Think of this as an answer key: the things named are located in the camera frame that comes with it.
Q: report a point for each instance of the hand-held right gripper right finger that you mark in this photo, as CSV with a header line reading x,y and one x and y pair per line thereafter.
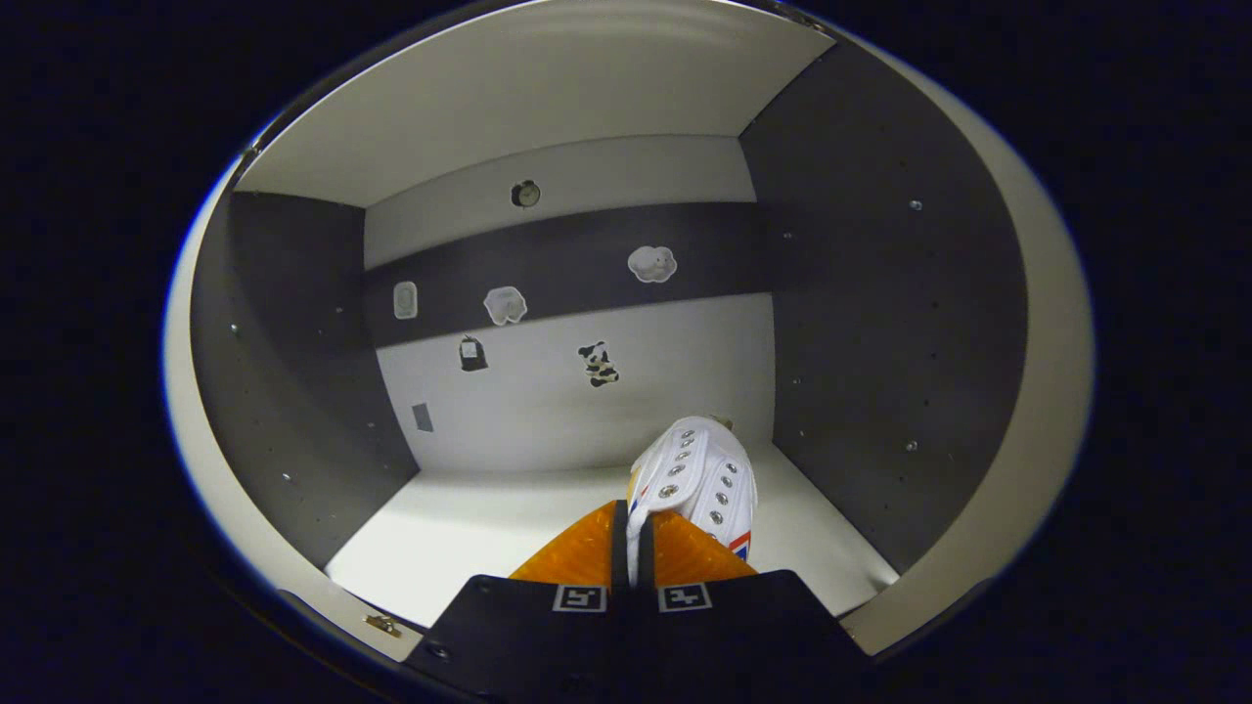
x,y
647,567

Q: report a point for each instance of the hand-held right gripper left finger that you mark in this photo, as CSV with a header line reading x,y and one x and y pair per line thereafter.
x,y
620,557

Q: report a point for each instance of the white canvas shoe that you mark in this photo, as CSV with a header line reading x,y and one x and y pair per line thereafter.
x,y
699,469

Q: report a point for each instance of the grey and white shoe cabinet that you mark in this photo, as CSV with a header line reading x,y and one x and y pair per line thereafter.
x,y
587,420

